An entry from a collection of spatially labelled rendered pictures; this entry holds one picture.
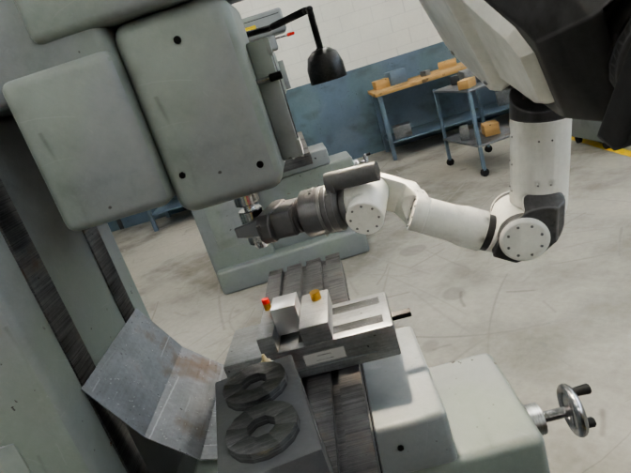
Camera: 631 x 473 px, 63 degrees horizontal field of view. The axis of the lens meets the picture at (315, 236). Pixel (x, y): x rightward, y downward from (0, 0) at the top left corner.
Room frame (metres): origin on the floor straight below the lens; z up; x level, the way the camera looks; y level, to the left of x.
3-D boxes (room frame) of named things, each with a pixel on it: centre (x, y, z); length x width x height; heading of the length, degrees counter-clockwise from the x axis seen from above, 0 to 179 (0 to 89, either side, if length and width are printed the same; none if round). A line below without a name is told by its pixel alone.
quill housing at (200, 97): (0.97, 0.11, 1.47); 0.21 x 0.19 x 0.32; 176
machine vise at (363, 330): (0.97, 0.07, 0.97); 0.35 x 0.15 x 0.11; 83
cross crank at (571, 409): (0.93, -0.39, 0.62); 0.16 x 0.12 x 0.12; 86
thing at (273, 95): (0.96, -0.01, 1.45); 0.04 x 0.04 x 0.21; 86
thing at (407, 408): (0.97, 0.10, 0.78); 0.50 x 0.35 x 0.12; 86
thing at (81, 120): (0.98, 0.30, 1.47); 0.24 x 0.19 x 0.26; 176
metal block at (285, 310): (0.98, 0.10, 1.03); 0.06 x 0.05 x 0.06; 173
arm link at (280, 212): (0.93, 0.02, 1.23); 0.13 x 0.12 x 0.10; 158
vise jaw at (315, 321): (0.97, 0.05, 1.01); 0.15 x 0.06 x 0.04; 173
